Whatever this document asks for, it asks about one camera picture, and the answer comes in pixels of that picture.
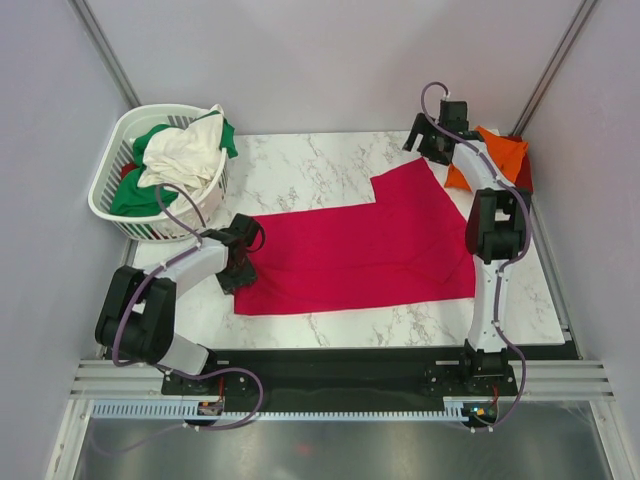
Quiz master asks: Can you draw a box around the pink t shirt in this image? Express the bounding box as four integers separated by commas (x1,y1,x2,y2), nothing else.
234,159,475,316

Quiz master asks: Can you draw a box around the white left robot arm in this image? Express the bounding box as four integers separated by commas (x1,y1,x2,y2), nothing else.
95,214,266,393

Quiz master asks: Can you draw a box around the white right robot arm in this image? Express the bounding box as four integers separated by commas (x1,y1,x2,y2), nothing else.
403,98,532,394

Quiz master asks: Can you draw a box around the folded orange t shirt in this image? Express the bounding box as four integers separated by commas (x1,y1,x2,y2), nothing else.
475,126,516,182

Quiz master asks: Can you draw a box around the white plastic laundry basket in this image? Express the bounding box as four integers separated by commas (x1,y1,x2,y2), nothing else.
88,104,237,242

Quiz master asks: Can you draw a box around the folded dark red t shirt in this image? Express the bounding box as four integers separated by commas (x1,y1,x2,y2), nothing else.
507,136,534,193

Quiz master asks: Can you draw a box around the white t shirt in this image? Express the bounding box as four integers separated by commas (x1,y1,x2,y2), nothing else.
133,105,237,192

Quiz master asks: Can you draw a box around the green t shirt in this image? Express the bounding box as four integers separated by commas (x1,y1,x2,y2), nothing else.
109,115,240,217

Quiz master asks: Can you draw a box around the dark red t shirt in basket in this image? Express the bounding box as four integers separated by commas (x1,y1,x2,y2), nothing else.
120,162,143,185

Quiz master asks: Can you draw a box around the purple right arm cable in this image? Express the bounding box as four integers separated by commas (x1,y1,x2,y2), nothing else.
420,81,532,435

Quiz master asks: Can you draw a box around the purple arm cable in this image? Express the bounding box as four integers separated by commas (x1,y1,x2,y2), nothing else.
420,81,532,435
89,183,265,454

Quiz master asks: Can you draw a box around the right corner metal post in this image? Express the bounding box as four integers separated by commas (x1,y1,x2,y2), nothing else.
511,0,600,136

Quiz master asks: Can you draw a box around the corner metal post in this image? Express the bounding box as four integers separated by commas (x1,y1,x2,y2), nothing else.
68,0,142,109
511,0,600,136

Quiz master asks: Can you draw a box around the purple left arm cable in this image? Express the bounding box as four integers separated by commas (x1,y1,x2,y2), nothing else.
89,183,265,454

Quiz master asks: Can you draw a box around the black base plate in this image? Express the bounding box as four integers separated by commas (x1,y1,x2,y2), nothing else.
102,344,584,414

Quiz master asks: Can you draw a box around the aluminium frame rail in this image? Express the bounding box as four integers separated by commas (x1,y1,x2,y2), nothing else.
71,360,614,401

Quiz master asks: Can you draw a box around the white slotted cable duct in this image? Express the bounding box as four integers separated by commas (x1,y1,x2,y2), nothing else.
91,399,498,422

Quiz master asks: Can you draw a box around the left corner metal post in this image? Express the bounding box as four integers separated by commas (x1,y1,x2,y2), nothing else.
68,0,142,109

